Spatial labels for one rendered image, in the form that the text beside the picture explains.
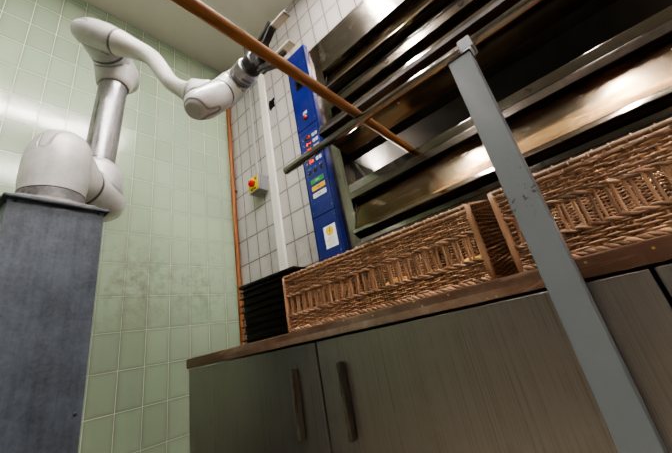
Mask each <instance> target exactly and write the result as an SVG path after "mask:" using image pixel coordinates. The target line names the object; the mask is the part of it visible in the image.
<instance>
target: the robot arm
mask: <svg viewBox="0 0 672 453"><path fill-rule="evenodd" d="M289 17H290V15H289V14H288V13H287V12H286V11H285V10H283V11H282V12H281V13H280V14H279V15H278V16H277V17H276V18H275V19H274V21H273V22H270V21H268V22H267V23H266V25H265V27H264V29H263V30H262V32H261V34H260V36H259V38H258V39H257V40H258V41H260V42H261V43H263V44H264V45H265V46H267V47H268V48H269V44H270V42H271V39H272V37H273V35H274V32H275V30H278V29H279V28H280V27H281V26H282V25H283V24H284V23H285V22H286V21H287V19H288V18H289ZM70 29H71V33H72V35H73V36H74V37H75V39H76V40H77V41H78V42H80V43H82V44H83V47H84V48H85V50H86V51H87V53H88V54H89V56H90V57H91V59H92V61H93V68H94V74H95V82H96V84H97V86H98V88H97V93H96V97H95V102H94V106H93V111H92V115H91V120H90V125H89V129H88V134H87V138H86V141H85V140H84V139H83V138H82V137H80V136H79V135H77V134H75V133H73V132H70V131H67V130H60V129H53V130H48V131H45V132H43V133H40V134H38V135H37V136H36V137H35V138H33V139H32V140H31V141H30V143H29V144H28V145H27V147H26V148H25V150H24V153H23V155H22V158H21V161H20V164H19V168H18V172H17V178H16V188H15V193H14V194H20V195H25V196H31V197H37V198H43V199H49V200H54V201H60V202H66V203H72V204H78V205H83V206H89V207H95V208H101V209H107V210H109V211H110V212H109V213H108V214H107V215H106V216H105V217H104V219H103V222H110V221H113V220H115V219H117V218H118V217H119V216H120V215H121V214H122V212H123V210H124V207H125V197H124V191H123V180H122V171H121V170H120V168H119V167H118V166H117V165H116V164H115V163H116V157H117V151H118V145H119V139H120V133H121V127H122V121H123V115H124V109H125V103H126V97H127V95H129V94H132V93H134V92H136V91H137V89H138V88H139V83H140V79H139V74H138V71H137V68H136V66H135V64H134V62H133V60H132V59H134V60H138V61H142V62H144V63H146V64H147V65H148V66H149V67H150V68H151V70H152V71H153V72H154V74H155V75H156V77H157V78H158V79H159V81H160V82H161V83H162V85H163V86H164V87H165V88H166V89H167V90H169V91H170V92H171V93H173V94H174V95H176V96H178V97H179V98H181V99H182V100H183V106H184V109H185V111H186V113H187V114H188V115H189V116H190V117H191V118H193V119H196V120H209V119H212V118H214V117H216V116H218V115H220V114H221V113H223V112H224V111H225V110H226V109H227V108H228V107H230V106H233V105H234V104H236V103H237V102H238V101H239V100H240V99H241V98H242V97H243V96H244V95H245V94H246V93H247V91H248V89H249V87H251V86H252V84H253V83H254V82H255V81H257V80H258V78H259V75H260V74H263V75H264V74H265V73H266V72H268V71H271V70H274V69H277V68H276V67H274V66H272V65H271V64H269V63H268V62H266V61H265V60H263V59H262V58H260V57H258V56H257V55H255V54H254V53H252V52H249V53H247V55H246V56H245V57H244V58H241V59H239V60H238V61H237V62H236V63H235V64H234V65H233V66H232V67H231V68H230V69H229V70H227V71H225V72H223V73H222V74H220V75H219V76H218V77H217V78H215V79H214V80H212V81H211V80H204V79H196V78H192V79H190V80H189V81H184V80H181V79H179V78H177V77H176V76H175V75H174V73H173V72H172V70H171V69H170V67H169V66H168V64H167V63H166V61H165V60H164V59H163V57H162V56H161V55H160V54H159V53H158V52H157V51H156V50H154V49H153V48H151V47H150V46H148V45H146V44H145V43H143V42H141V41H139V40H138V39H136V38H134V37H133V36H131V35H130V34H128V33H127V32H125V31H123V30H121V29H119V28H117V27H115V26H114V25H112V24H110V23H107V22H104V21H102V20H99V19H95V18H89V17H80V18H77V19H74V20H73V21H72V22H71V25H70ZM295 46H296V43H294V42H293V41H292V40H290V39H288V40H287V41H286V42H285V43H284V44H283V45H282V46H281V47H280V48H279V49H278V50H277V51H276V53H277V54H279V55H280V56H281V57H284V56H285V55H286V54H287V53H288V52H289V51H290V50H291V49H293V48H294V47H295Z"/></svg>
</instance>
